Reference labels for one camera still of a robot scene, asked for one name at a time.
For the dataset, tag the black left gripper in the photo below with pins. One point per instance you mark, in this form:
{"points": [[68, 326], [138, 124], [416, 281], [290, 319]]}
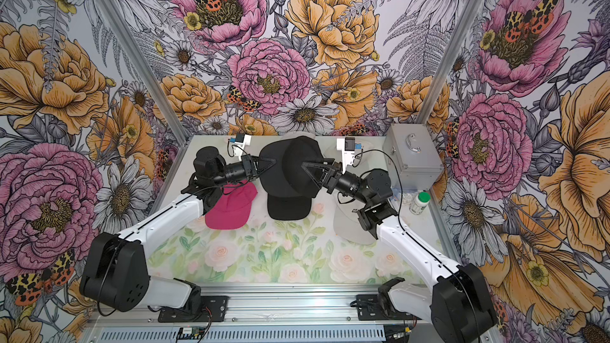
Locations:
{"points": [[252, 170]]}

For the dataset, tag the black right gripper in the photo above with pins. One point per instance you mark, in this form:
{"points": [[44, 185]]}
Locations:
{"points": [[329, 179]]}

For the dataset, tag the black cap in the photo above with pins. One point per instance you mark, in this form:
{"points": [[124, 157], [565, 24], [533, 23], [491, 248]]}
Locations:
{"points": [[286, 178], [288, 209]]}

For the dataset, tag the pink cap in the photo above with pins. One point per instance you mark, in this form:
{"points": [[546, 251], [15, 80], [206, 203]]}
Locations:
{"points": [[232, 211]]}

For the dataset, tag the white Colorado cap front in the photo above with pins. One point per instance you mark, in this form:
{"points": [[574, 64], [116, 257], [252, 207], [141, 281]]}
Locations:
{"points": [[347, 225]]}

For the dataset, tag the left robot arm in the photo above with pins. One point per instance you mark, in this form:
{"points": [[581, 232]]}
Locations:
{"points": [[116, 272]]}

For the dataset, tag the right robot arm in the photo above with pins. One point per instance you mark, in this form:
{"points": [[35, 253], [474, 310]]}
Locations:
{"points": [[454, 297]]}

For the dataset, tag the silver metal case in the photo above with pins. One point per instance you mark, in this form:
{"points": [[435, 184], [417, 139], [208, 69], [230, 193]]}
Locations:
{"points": [[415, 164]]}

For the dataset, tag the white bottle green lid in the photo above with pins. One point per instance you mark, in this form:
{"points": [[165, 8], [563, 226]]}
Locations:
{"points": [[420, 203]]}

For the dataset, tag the perforated metal tray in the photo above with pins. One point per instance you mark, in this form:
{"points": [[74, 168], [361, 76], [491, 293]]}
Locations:
{"points": [[362, 333]]}

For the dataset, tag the small circuit board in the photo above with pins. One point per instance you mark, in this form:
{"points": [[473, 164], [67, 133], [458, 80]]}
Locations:
{"points": [[189, 334]]}

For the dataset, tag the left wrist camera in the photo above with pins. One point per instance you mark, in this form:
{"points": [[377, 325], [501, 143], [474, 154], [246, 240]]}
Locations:
{"points": [[236, 145]]}

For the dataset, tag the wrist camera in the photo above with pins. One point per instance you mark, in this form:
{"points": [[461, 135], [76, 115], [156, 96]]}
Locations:
{"points": [[236, 145], [349, 148]]}

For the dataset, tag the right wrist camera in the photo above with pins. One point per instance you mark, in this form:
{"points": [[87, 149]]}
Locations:
{"points": [[349, 148]]}

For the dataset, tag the aluminium front rail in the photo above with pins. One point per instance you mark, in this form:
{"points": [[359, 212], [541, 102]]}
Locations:
{"points": [[267, 303]]}

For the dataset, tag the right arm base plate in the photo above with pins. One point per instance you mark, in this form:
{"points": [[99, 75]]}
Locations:
{"points": [[370, 309]]}

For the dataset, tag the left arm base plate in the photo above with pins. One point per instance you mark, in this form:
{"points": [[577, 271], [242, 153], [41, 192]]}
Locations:
{"points": [[207, 309]]}

